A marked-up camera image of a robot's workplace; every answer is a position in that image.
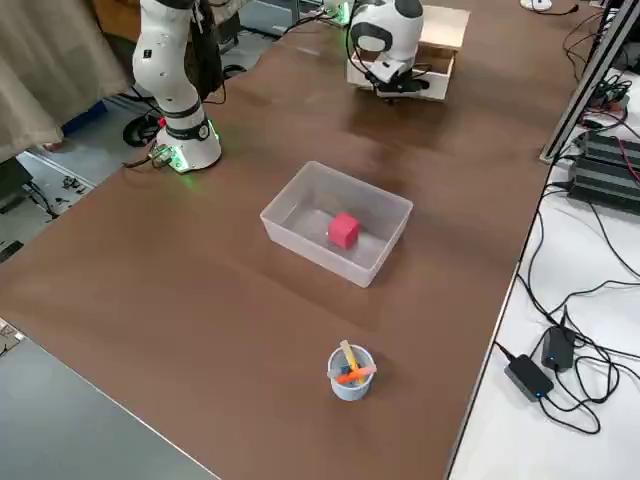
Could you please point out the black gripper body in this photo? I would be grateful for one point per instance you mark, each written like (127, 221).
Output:
(415, 75)

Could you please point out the aluminium frame post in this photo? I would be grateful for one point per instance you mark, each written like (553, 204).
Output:
(585, 85)

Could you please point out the red bag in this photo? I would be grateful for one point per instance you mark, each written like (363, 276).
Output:
(344, 231)

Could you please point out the small grey control box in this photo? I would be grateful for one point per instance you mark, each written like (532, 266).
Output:
(161, 156)

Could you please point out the grey side table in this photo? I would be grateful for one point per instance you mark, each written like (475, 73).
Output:
(60, 425)

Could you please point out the black finned power supply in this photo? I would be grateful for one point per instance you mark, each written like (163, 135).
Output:
(610, 150)
(600, 192)

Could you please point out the translucent pen cup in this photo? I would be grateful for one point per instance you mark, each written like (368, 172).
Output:
(350, 392)

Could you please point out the light wooden drawer cabinet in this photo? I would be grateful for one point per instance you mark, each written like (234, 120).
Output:
(445, 27)

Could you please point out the blue plastic bin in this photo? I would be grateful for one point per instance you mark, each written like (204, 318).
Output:
(85, 117)

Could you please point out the clear plastic box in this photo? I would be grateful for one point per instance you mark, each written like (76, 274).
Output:
(300, 240)

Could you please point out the yellow stick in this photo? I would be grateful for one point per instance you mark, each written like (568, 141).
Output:
(348, 355)

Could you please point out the orange stick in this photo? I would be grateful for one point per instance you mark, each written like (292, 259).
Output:
(350, 378)

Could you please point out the beige curtain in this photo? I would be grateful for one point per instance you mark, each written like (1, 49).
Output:
(50, 75)

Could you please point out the black power adapter brick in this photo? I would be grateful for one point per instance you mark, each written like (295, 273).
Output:
(557, 347)
(527, 377)

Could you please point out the black hanging cloth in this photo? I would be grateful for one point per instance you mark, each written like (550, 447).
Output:
(205, 60)

